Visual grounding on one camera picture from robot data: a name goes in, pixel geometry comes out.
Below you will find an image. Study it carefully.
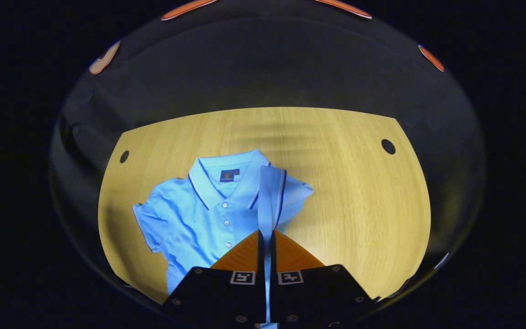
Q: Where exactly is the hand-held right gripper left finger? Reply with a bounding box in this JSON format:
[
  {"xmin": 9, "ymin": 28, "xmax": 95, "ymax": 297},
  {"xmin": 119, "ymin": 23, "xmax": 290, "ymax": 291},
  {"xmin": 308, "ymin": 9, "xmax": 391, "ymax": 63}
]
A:
[{"xmin": 163, "ymin": 230, "xmax": 266, "ymax": 325}]

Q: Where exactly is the light blue T-shirt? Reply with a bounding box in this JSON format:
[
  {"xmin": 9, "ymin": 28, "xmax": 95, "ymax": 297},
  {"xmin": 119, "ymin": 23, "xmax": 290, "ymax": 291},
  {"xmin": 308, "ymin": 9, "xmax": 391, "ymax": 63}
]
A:
[{"xmin": 132, "ymin": 149, "xmax": 315, "ymax": 329}]

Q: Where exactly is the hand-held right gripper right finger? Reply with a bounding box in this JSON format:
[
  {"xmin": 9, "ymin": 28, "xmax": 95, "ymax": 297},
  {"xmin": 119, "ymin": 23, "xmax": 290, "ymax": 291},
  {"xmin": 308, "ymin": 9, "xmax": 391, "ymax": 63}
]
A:
[{"xmin": 270, "ymin": 230, "xmax": 378, "ymax": 326}]

